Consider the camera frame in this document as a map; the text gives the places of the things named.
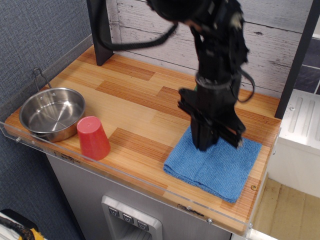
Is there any clear acrylic table guard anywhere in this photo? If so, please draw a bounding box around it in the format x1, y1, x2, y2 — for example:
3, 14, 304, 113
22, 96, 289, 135
2, 115, 281, 235

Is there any dark support post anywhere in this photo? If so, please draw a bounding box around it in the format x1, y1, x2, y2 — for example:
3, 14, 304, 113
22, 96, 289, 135
274, 0, 320, 120
86, 0, 114, 66

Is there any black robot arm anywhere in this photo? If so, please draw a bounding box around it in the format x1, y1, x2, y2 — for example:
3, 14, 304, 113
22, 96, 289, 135
148, 0, 248, 151

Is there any stainless steel pan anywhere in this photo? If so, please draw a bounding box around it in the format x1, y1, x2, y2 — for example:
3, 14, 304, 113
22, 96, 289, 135
19, 81, 86, 142

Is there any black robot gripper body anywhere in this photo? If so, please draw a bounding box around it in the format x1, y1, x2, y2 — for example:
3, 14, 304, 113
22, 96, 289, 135
178, 85, 246, 149

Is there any dark right support post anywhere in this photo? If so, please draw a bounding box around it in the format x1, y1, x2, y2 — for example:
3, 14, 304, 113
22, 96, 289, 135
274, 0, 320, 120

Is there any yellow object at corner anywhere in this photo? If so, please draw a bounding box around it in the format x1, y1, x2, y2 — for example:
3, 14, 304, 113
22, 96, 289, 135
18, 228, 45, 240

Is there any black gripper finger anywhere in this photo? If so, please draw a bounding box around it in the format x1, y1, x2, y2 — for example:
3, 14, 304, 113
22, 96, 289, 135
203, 126, 220, 150
190, 119, 207, 151

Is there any grey toy fridge cabinet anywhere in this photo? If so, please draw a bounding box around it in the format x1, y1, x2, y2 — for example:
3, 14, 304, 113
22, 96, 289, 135
47, 155, 232, 240

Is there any red plastic cup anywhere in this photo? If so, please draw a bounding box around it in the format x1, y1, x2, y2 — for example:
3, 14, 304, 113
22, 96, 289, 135
76, 116, 111, 161

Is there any blue rag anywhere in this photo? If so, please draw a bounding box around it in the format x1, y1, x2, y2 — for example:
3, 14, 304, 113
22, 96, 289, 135
163, 128, 262, 203

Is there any white toy sink unit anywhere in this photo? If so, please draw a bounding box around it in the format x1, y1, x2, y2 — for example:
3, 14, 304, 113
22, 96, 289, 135
267, 90, 320, 197

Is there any dark left support post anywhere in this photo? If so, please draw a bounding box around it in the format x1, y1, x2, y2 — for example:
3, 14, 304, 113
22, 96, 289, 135
86, 0, 114, 66

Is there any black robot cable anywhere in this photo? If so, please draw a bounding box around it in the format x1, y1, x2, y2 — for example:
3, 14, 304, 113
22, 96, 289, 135
96, 0, 179, 52

